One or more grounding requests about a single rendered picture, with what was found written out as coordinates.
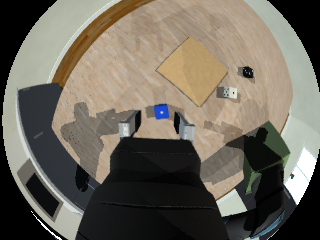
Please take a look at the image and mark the blue die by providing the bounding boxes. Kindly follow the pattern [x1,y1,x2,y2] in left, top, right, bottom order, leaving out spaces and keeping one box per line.
[154,103,169,120]

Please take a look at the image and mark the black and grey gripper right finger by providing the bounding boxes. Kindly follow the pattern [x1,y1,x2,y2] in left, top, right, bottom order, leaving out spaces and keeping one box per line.
[174,112,196,144]

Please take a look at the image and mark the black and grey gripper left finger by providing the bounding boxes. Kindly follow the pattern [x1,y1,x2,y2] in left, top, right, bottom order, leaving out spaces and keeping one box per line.
[118,110,141,140]

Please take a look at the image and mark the black die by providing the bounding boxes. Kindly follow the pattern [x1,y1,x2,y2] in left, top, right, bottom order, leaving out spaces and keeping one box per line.
[243,66,253,78]

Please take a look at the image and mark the tan flat mat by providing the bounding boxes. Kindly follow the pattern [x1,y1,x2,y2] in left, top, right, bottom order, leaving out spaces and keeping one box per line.
[156,36,227,107]

